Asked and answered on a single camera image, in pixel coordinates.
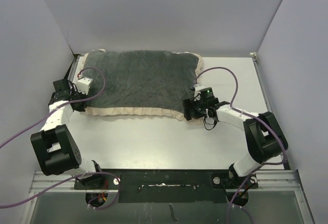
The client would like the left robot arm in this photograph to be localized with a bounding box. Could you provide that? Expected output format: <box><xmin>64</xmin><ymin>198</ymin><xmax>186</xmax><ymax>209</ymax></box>
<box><xmin>30</xmin><ymin>77</ymin><xmax>105</xmax><ymax>189</ymax></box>

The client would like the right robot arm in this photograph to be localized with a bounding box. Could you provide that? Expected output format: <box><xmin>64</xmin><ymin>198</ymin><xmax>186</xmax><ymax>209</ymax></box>
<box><xmin>182</xmin><ymin>85</ymin><xmax>288</xmax><ymax>188</ymax></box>

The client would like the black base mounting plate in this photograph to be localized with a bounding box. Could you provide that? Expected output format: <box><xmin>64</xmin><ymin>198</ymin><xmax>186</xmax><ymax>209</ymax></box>
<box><xmin>74</xmin><ymin>169</ymin><xmax>258</xmax><ymax>203</ymax></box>

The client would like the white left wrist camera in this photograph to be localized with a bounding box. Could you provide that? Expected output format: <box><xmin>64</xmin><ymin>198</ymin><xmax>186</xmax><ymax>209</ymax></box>
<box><xmin>76</xmin><ymin>77</ymin><xmax>93</xmax><ymax>95</ymax></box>

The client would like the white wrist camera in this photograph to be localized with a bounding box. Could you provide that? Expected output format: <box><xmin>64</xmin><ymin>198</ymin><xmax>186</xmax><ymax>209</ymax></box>
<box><xmin>76</xmin><ymin>77</ymin><xmax>93</xmax><ymax>95</ymax></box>
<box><xmin>191</xmin><ymin>84</ymin><xmax>204</xmax><ymax>101</ymax></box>

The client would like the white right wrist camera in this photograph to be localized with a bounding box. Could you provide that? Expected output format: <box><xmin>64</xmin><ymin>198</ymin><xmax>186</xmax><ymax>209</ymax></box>
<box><xmin>191</xmin><ymin>84</ymin><xmax>204</xmax><ymax>101</ymax></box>

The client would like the aluminium table edge rail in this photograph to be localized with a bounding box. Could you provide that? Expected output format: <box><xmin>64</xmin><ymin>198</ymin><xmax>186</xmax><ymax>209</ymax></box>
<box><xmin>250</xmin><ymin>51</ymin><xmax>292</xmax><ymax>170</ymax></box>

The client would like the aluminium front frame rail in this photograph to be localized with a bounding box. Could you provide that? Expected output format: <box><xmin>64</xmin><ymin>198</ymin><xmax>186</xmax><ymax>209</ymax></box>
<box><xmin>21</xmin><ymin>170</ymin><xmax>314</xmax><ymax>223</ymax></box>

